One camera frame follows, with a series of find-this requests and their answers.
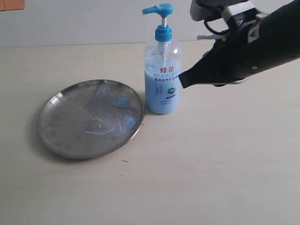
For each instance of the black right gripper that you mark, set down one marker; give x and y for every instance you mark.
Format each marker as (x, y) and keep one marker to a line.
(249, 48)

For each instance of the blue pump lotion bottle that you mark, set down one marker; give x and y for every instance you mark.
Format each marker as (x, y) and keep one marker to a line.
(162, 64)

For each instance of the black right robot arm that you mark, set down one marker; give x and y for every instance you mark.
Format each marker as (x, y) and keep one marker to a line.
(287, 31)

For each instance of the blue-white soap smear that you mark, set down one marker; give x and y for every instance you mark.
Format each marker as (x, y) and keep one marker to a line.
(108, 113)

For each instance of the round steel plate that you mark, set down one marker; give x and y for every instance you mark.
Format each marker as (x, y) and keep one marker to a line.
(61, 128)

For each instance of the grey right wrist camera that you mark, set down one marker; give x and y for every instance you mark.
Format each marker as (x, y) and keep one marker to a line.
(202, 9)

